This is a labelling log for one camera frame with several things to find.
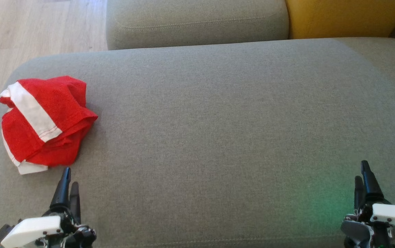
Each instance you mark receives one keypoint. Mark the grey sofa back cushion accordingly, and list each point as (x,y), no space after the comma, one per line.
(197,20)

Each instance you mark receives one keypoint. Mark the red white-striped Bulls shorts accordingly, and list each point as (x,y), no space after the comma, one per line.
(45,96)

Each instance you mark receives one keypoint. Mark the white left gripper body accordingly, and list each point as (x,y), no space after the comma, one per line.
(32,229)

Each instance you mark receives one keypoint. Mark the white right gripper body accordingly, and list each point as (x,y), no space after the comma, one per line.
(390,213)

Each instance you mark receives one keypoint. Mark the yellow sofa cushion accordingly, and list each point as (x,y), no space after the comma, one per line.
(342,17)

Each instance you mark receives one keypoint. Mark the grey sofa seat cushion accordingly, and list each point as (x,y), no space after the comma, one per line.
(200,137)

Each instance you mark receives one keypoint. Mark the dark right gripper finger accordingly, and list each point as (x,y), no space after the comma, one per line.
(359,193)
(371,187)

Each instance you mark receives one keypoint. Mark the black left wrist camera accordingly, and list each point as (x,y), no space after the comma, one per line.
(1,233)

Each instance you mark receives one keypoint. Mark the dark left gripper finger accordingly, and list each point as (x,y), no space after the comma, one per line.
(75,203)
(62,193)

